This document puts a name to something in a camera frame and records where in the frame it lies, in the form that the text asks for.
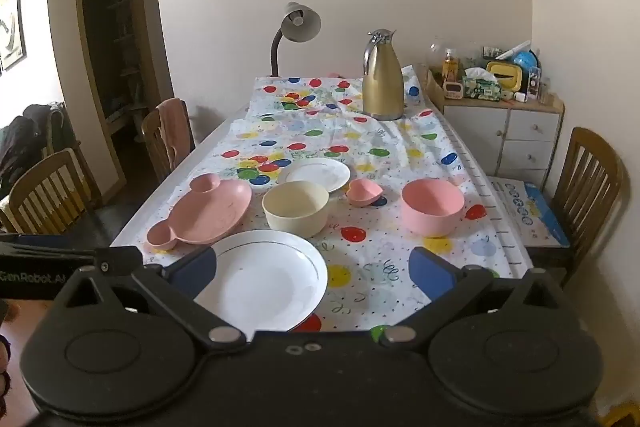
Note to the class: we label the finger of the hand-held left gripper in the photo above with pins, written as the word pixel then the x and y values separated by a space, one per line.
pixel 45 248
pixel 117 259

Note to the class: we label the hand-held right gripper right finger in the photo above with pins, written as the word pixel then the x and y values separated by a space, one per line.
pixel 432 271

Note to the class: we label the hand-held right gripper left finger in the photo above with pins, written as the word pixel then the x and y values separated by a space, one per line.
pixel 192 271

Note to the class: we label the pink round bowl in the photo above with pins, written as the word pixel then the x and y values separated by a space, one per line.
pixel 432 209

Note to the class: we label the pink mouse-shaped plate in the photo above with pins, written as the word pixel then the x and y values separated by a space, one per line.
pixel 210 212

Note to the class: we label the large white plate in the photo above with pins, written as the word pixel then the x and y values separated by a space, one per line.
pixel 270 277

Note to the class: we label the pink heart-shaped small bowl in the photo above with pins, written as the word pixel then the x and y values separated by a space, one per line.
pixel 364 193

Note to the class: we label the person's left hand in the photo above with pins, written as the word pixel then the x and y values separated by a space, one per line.
pixel 3 364

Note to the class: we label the wooden chair with black seat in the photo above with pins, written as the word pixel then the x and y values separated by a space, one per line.
pixel 50 192

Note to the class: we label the dark cloth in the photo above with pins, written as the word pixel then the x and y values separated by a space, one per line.
pixel 20 142

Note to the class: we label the blue and white flat box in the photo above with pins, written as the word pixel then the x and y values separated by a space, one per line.
pixel 530 212

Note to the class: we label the cream round bowl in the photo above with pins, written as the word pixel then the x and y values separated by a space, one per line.
pixel 295 209

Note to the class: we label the wooden chair with pink cloth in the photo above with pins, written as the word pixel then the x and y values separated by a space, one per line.
pixel 152 142

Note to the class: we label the balloon print tablecloth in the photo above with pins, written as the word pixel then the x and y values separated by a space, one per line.
pixel 390 147

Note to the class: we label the pink cloth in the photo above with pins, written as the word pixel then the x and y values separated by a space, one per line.
pixel 172 132

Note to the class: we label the small white plate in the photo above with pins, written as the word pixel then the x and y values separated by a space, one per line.
pixel 320 172

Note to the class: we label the white wooden drawer cabinet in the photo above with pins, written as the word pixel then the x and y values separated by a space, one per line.
pixel 525 137

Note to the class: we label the wooden slat-back chair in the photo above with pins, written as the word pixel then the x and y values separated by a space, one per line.
pixel 590 187

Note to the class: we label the small pink timer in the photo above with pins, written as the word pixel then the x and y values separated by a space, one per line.
pixel 452 89

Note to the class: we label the green tissue box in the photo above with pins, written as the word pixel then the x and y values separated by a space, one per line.
pixel 480 87

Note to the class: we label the gold thermos jug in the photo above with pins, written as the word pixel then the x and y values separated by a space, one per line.
pixel 382 87

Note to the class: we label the orange bottle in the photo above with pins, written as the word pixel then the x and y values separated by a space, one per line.
pixel 450 67

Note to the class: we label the yellow box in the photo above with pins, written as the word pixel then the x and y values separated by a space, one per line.
pixel 505 74

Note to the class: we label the small clear case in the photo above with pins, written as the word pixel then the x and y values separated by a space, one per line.
pixel 534 84

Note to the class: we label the blue globe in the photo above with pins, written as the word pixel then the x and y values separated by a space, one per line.
pixel 527 61

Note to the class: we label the white tube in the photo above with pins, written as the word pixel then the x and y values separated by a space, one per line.
pixel 512 49

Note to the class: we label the yellow container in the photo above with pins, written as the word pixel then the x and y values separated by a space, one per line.
pixel 625 417

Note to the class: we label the grey gooseneck desk lamp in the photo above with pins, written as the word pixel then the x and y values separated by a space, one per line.
pixel 300 24

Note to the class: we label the recessed wall shelf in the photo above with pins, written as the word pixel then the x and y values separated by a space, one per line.
pixel 115 57

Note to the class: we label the dark framed wall picture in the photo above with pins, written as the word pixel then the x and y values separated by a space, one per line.
pixel 11 27

